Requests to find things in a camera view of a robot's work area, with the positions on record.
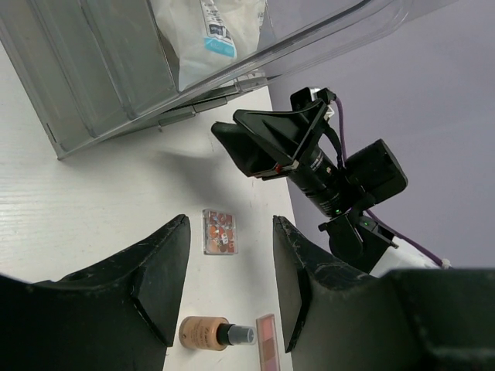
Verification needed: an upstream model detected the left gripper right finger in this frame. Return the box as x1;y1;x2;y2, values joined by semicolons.
273;216;494;370

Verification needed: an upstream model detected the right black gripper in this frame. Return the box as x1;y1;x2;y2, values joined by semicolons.
211;99;348;216

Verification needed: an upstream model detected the foundation bottle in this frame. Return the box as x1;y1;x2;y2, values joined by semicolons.
179;316;257;351

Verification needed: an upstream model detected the eyeshadow palette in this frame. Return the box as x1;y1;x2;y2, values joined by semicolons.
202;209;238;255

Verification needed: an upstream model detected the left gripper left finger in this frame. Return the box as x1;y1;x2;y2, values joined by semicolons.
1;214;191;370

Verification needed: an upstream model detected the long pink blush palette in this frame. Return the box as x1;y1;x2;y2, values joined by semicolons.
256;314;280;371

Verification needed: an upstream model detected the clear acrylic drawer organizer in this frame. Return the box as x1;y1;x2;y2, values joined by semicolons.
0;0;457;162

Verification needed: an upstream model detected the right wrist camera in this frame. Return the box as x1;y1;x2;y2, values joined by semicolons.
289;87;336;119

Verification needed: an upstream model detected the white wipes pack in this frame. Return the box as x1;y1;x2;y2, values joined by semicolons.
151;0;266;90

